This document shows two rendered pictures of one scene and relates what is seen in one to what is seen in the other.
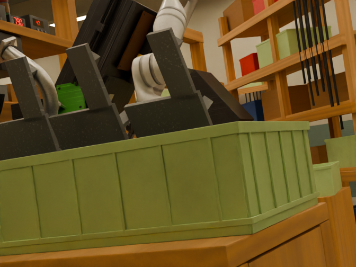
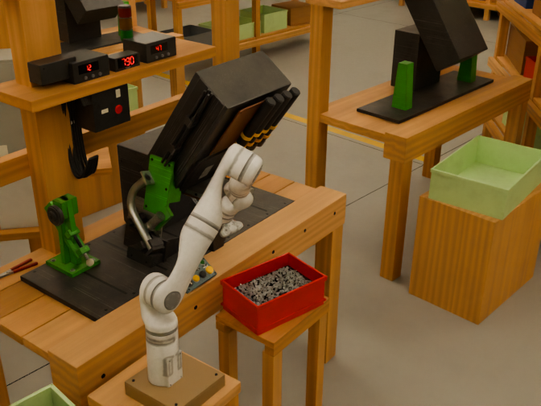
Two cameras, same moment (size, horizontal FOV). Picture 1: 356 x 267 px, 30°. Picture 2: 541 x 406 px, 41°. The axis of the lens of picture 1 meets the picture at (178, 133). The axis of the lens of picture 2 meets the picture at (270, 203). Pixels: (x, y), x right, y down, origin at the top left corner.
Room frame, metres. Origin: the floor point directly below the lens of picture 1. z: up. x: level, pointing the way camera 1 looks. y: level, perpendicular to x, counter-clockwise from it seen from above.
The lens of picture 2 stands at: (0.39, -0.79, 2.29)
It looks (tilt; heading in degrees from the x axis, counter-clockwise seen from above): 27 degrees down; 20
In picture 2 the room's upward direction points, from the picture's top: 1 degrees clockwise
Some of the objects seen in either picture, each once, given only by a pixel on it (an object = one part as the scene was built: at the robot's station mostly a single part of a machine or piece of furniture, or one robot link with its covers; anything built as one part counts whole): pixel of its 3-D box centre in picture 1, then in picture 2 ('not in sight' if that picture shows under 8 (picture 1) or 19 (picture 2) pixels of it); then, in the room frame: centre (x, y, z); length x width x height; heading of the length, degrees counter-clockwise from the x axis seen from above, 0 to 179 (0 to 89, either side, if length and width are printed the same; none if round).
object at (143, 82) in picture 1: (152, 84); (160, 304); (1.84, 0.05, 1.14); 0.09 x 0.09 x 0.17; 64
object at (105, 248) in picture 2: not in sight; (171, 236); (2.59, 0.41, 0.89); 1.10 x 0.42 x 0.02; 162
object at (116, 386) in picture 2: not in sight; (165, 393); (1.83, 0.05, 0.83); 0.32 x 0.32 x 0.04; 73
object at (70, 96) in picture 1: (74, 109); (164, 183); (2.50, 0.37, 1.17); 0.13 x 0.12 x 0.20; 162
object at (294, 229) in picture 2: not in sight; (225, 274); (2.50, 0.14, 0.82); 1.50 x 0.14 x 0.15; 162
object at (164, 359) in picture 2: not in sight; (163, 352); (1.83, 0.05, 0.98); 0.09 x 0.09 x 0.17; 75
